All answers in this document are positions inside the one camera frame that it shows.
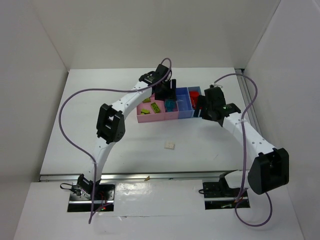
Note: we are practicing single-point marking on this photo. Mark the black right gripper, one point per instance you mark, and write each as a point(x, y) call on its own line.
point(201, 107)

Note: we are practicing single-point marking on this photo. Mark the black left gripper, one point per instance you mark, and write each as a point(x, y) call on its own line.
point(164, 90)

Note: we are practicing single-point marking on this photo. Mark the red curved lego brick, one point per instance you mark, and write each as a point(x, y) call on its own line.
point(194, 95)

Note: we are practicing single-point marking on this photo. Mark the teal oval monster brick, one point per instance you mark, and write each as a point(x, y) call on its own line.
point(170, 105)

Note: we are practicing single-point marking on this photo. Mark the green 2x4 lego brick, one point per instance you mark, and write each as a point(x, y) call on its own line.
point(155, 108)

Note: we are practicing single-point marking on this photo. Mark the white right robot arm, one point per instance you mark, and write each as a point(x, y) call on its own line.
point(269, 166)

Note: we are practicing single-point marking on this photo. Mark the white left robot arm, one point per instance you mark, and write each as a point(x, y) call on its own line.
point(111, 126)

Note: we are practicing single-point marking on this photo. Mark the light blue bin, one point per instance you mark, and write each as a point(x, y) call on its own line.
point(199, 111)

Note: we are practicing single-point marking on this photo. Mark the dark blue bin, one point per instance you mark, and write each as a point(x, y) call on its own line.
point(183, 101)

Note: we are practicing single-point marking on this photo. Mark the small pink bin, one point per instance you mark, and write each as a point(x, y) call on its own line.
point(171, 115)

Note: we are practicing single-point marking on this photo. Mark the large pink bin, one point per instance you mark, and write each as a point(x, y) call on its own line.
point(152, 117)

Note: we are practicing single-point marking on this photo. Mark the white lego brick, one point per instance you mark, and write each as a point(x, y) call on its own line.
point(169, 145)

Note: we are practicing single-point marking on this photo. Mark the right side aluminium rail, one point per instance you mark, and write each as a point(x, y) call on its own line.
point(250, 100)

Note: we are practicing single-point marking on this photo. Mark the aluminium rail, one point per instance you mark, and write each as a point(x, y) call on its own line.
point(153, 176)
point(250, 100)

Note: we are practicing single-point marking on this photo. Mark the front aluminium rail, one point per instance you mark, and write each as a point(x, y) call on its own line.
point(153, 176)

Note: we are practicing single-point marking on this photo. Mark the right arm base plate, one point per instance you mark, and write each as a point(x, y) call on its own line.
point(218, 195)

